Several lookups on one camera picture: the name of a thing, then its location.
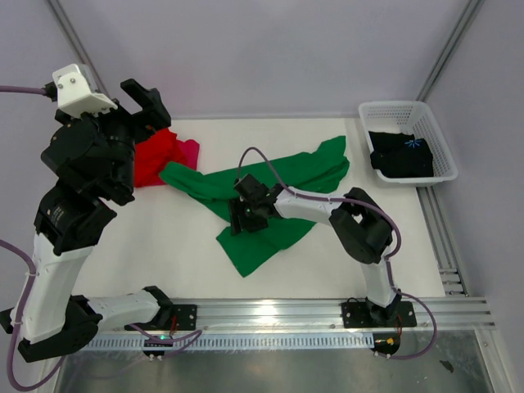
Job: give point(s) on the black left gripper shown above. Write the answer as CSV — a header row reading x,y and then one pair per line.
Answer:
x,y
150,101

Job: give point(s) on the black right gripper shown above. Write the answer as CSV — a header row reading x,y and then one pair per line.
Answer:
x,y
236,207

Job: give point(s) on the green t shirt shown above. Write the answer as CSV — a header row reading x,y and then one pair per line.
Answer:
x,y
319,171

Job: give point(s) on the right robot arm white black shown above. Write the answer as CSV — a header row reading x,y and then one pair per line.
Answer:
x,y
363,230

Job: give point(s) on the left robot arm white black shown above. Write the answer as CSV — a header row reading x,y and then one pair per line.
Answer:
x,y
92,155

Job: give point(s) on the red folded t shirt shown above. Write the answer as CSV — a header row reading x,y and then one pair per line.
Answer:
x,y
153,155

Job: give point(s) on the black t shirt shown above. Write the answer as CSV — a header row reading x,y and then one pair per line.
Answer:
x,y
400,155

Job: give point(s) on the left black controller board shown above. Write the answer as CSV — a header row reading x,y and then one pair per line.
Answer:
x,y
157,346

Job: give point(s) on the black controller board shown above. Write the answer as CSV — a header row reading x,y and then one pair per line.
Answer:
x,y
157,346
385,345

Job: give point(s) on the white plastic basket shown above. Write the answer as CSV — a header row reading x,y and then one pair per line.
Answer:
x,y
409,117

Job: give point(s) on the right black controller board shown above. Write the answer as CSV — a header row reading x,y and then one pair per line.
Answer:
x,y
385,345

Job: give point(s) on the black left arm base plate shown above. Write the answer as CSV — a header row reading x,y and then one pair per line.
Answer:
x,y
174,318

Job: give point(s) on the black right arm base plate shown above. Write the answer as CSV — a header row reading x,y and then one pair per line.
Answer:
x,y
365,314

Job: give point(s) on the grey slotted cable duct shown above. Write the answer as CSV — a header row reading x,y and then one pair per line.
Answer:
x,y
243,341

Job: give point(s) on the aluminium mounting rail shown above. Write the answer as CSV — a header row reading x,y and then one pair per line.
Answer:
x,y
325,315

